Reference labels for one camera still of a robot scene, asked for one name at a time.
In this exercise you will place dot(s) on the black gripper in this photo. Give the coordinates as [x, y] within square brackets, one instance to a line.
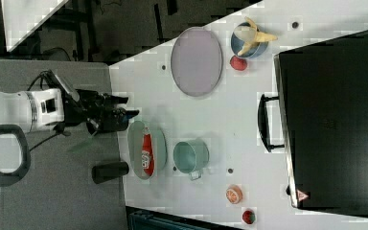
[98, 111]

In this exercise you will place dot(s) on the red plush ketchup bottle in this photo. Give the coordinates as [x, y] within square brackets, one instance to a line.
[147, 154]

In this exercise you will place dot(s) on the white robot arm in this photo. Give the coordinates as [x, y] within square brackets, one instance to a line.
[52, 110]

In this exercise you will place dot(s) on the green oval strainer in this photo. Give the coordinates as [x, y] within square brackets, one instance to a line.
[135, 142]

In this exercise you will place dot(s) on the dark grey cylinder cup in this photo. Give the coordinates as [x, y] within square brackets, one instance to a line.
[109, 171]

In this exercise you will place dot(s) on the green metal cup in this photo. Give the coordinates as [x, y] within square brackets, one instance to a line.
[191, 157]

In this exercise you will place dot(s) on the large grey round plate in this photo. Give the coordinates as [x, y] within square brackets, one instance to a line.
[196, 62]

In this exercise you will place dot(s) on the red toy strawberry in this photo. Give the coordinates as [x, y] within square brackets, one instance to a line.
[238, 64]

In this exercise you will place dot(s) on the orange slice toy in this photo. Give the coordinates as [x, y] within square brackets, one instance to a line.
[234, 194]

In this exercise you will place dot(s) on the peeled toy banana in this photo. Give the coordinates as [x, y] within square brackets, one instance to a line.
[251, 36]

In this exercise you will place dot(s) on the small red toy fruit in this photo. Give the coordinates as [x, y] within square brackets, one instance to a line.
[248, 216]

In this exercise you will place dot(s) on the black toaster oven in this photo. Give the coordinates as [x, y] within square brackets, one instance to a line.
[323, 102]

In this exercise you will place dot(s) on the blue metal frame rail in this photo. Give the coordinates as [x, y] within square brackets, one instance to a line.
[145, 220]

